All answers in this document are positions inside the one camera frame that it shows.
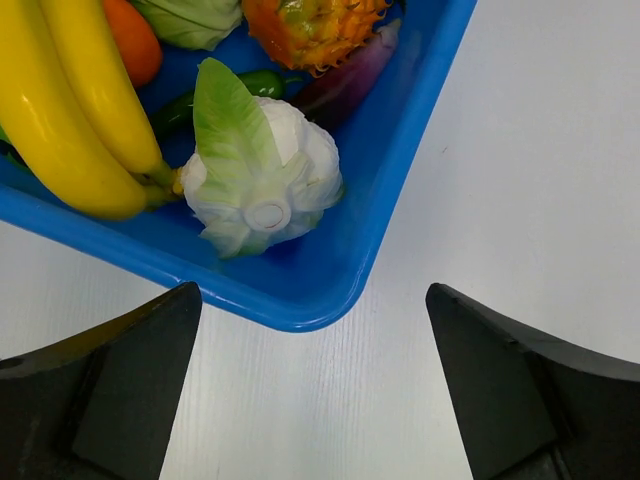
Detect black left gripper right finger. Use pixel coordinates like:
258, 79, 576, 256
425, 283, 639, 479

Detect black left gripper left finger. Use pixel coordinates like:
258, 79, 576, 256
1, 282, 202, 479

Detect blue plastic bin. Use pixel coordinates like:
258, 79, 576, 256
1, 1, 475, 332

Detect white green napa cabbage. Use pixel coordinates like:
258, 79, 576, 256
179, 58, 344, 258

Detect yellow banana bunch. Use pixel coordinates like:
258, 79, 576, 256
1, 1, 176, 220

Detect dark green chili pepper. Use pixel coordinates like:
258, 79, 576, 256
149, 69, 302, 140

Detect orange fruit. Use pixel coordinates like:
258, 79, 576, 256
103, 0, 163, 88

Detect purple eggplant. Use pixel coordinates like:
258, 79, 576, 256
290, 18, 402, 132

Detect round green cabbage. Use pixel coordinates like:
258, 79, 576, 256
131, 0, 243, 51

